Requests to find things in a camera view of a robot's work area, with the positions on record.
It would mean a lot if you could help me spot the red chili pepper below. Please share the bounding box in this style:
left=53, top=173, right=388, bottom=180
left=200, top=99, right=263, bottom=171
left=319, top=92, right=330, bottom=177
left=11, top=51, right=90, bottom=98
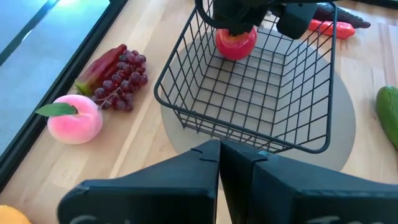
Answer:
left=307, top=19, right=356, bottom=40

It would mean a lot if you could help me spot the black right camera cable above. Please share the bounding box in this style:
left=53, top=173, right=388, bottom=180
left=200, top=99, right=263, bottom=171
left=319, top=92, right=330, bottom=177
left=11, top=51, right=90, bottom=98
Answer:
left=194, top=0, right=224, bottom=30

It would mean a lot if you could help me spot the red apple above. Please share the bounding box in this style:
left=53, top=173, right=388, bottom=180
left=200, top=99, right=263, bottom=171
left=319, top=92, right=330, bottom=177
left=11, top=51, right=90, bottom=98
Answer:
left=215, top=26, right=259, bottom=62

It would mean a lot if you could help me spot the yellow star fruit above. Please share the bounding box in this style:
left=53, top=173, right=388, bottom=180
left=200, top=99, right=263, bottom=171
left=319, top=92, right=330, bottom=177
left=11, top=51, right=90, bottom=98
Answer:
left=0, top=204, right=32, bottom=224

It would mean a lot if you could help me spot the green cucumber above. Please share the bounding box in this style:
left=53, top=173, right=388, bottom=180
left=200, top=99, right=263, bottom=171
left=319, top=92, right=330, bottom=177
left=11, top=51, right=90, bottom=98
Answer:
left=375, top=85, right=398, bottom=151

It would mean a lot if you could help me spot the round grey mat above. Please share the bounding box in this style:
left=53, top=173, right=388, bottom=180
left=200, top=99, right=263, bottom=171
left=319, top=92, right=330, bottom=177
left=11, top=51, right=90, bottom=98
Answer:
left=160, top=27, right=357, bottom=172

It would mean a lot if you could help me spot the red and green mango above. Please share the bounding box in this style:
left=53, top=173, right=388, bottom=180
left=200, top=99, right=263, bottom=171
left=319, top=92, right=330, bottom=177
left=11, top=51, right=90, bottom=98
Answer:
left=74, top=44, right=128, bottom=96

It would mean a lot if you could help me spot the dark red grapes bunch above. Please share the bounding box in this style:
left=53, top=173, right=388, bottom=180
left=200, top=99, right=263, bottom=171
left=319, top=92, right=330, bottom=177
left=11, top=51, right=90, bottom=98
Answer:
left=90, top=49, right=149, bottom=112

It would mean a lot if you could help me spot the black wire basket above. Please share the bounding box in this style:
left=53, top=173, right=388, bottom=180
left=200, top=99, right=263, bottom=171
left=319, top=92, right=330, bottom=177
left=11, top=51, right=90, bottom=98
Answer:
left=154, top=0, right=339, bottom=155

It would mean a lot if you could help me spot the purple eggplant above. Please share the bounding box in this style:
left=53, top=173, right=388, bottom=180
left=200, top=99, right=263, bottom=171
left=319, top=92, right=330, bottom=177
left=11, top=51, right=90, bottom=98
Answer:
left=313, top=2, right=372, bottom=29

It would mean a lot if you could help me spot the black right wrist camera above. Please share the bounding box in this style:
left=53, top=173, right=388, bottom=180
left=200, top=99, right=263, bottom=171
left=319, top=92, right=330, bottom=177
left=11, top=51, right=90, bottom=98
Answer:
left=275, top=2, right=318, bottom=40

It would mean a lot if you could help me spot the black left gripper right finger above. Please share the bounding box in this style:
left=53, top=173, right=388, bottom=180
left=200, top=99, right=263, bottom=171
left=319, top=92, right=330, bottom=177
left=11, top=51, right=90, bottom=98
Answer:
left=219, top=139, right=398, bottom=224

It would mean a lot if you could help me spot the pink peach with leaf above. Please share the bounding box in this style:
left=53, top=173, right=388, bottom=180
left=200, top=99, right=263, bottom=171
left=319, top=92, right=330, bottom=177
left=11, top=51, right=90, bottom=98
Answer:
left=35, top=94, right=104, bottom=146

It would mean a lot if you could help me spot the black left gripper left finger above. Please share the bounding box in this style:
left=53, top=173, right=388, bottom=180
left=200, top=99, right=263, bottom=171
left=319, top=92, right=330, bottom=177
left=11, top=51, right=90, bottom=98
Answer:
left=57, top=139, right=221, bottom=224

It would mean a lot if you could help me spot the black aluminium table frame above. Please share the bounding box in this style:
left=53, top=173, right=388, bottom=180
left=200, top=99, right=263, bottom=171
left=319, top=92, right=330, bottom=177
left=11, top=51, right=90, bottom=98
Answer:
left=0, top=0, right=129, bottom=191

